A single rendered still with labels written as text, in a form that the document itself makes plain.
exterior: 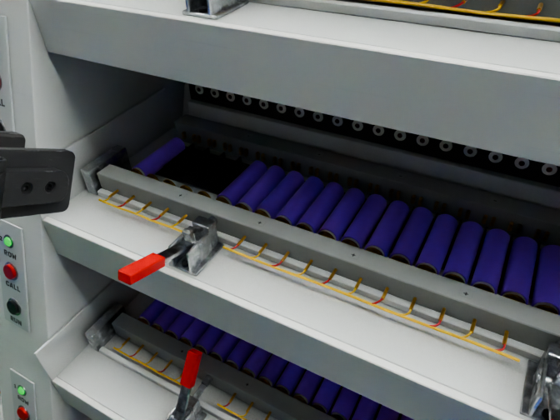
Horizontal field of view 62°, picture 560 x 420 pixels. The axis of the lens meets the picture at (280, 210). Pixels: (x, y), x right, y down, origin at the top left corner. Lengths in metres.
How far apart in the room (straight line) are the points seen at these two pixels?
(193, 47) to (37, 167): 0.14
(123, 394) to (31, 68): 0.33
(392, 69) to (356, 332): 0.18
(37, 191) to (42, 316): 0.32
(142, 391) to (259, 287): 0.22
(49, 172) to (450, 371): 0.26
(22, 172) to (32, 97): 0.22
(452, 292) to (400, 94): 0.14
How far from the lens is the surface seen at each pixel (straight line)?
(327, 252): 0.36
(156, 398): 0.54
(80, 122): 0.49
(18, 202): 0.24
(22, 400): 0.66
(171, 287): 0.40
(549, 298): 0.37
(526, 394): 0.34
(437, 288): 0.34
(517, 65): 0.27
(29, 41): 0.45
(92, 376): 0.57
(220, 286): 0.37
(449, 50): 0.28
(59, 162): 0.25
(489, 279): 0.37
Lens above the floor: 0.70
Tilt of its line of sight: 22 degrees down
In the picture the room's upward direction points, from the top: 8 degrees clockwise
